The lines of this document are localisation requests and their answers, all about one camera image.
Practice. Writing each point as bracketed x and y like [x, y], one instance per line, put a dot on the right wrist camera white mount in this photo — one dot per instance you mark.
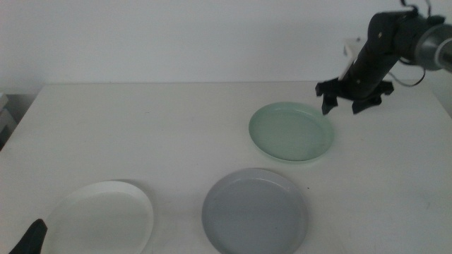
[351, 49]

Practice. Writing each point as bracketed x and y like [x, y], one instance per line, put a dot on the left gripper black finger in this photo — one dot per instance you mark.
[31, 238]

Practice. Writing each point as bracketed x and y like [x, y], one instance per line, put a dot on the grey shallow bowl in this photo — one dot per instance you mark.
[254, 213]

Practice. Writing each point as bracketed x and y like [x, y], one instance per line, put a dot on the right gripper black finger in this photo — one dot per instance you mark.
[365, 105]
[328, 103]

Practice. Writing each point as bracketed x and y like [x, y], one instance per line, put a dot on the white shallow bowl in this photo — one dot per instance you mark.
[102, 218]

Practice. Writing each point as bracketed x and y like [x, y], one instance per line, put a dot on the pale green shallow bowl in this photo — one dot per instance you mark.
[290, 133]

